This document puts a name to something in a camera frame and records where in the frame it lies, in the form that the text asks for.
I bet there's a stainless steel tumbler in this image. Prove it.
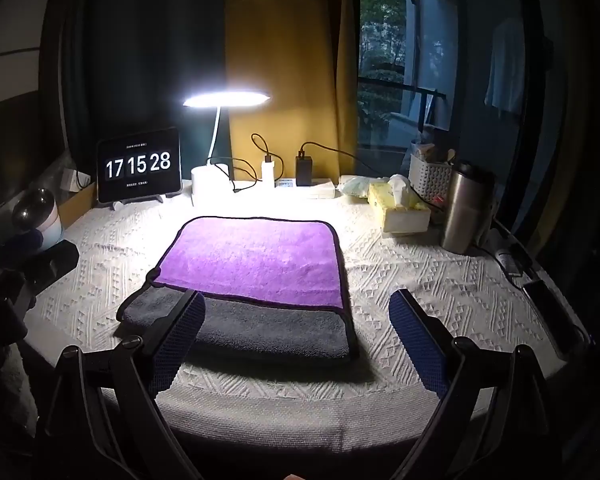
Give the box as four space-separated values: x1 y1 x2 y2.
441 160 496 255

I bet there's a white textured tablecloth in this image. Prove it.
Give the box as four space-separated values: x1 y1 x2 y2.
25 187 588 456

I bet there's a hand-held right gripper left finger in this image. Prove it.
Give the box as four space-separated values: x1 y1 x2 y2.
35 289 207 480

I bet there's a plastic tissue packet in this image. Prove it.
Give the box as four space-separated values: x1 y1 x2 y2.
337 175 377 199

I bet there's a round white and blue gadget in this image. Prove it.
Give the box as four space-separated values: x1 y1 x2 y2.
12 187 64 251

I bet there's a cardboard box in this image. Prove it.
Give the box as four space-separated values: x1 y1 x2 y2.
55 180 99 229

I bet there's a white desk lamp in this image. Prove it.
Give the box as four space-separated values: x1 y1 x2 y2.
182 89 272 207

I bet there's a white tablet stand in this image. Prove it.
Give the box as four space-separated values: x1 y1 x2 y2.
110 194 166 210

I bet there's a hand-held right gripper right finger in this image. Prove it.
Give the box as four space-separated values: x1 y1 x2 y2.
389 288 551 480

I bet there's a yellow tissue box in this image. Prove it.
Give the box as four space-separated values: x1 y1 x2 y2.
367 174 432 234

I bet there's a small white box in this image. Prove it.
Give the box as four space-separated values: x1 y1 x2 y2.
60 167 92 192

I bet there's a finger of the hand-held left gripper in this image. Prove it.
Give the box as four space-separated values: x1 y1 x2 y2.
0 230 79 306

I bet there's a hanging white shirt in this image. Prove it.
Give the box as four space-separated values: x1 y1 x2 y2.
484 17 526 119

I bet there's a dark green curtain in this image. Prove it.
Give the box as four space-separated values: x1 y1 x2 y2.
62 0 229 173

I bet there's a yellow curtain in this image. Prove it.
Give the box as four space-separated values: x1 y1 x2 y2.
224 0 359 182

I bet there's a white perforated basket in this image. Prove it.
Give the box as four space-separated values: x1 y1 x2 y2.
409 142 454 204

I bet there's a white power strip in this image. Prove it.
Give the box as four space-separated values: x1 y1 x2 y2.
275 177 337 199

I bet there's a purple and grey towel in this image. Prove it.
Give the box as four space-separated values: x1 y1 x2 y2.
116 216 359 363

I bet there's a black charging cable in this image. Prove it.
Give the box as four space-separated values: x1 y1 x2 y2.
207 132 271 196
300 142 383 179

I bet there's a black phone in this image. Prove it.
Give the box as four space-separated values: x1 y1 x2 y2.
522 279 587 357

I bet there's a tablet showing clock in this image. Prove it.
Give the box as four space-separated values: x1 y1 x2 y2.
96 126 185 204

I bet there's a black charger plug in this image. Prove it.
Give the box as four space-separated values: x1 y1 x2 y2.
295 155 315 187

